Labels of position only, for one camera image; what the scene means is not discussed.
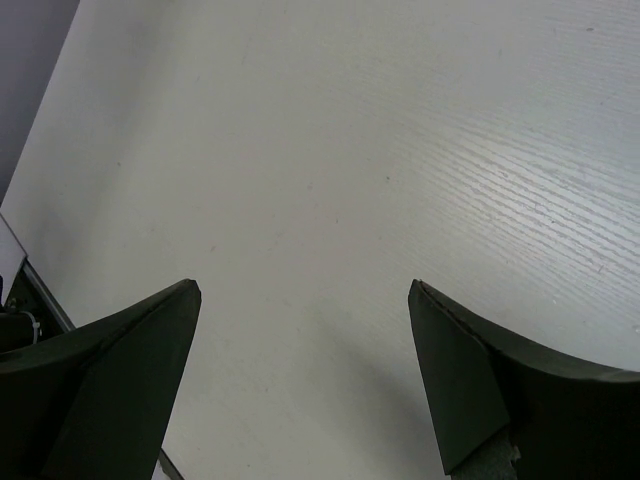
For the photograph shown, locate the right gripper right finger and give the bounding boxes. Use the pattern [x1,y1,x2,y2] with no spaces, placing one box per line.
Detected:
[408,280,639,479]

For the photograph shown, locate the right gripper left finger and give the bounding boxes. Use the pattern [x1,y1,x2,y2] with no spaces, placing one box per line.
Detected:
[1,279,201,479]

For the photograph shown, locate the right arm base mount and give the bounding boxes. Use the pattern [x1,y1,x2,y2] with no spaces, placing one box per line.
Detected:
[1,260,75,353]

